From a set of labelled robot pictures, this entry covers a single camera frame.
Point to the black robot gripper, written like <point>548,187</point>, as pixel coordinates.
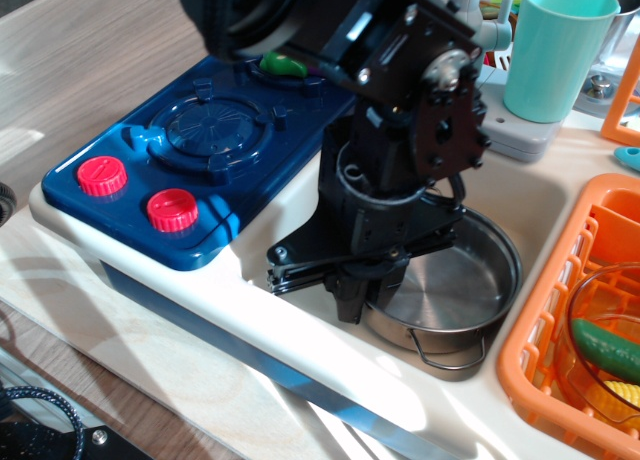
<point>381,203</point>

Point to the stainless steel pan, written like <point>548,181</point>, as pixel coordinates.
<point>451,302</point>

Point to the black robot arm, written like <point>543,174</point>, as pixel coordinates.
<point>407,59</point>

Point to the cream toy sink unit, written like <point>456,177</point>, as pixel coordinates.
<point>297,338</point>

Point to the red stove knob right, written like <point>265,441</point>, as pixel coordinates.
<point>172,210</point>

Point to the red stove knob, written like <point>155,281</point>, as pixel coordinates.
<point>102,176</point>
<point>172,210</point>

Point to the blue toy stove top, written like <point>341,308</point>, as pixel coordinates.
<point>232,135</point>

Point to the red stove knob left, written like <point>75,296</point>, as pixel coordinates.
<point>102,176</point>

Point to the grey toy faucet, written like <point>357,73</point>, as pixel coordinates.
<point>510,135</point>

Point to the orange dish rack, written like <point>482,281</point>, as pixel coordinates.
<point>601,229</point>

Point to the purple toy eggplant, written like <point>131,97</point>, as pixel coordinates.
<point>278,64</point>

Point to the transparent orange bowl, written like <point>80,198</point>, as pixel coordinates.
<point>608,297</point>

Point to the green toy cucumber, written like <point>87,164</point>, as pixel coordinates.
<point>607,351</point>

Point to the yellow toy corn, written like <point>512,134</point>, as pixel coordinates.
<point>615,402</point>

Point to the steel pot with lid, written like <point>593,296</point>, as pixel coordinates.
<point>603,79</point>

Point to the teal plastic cup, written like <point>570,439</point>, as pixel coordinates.
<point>555,44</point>

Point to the orange frame stand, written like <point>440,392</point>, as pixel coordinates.
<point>612,128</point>

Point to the teal utensil handle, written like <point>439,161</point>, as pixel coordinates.
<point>629,157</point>

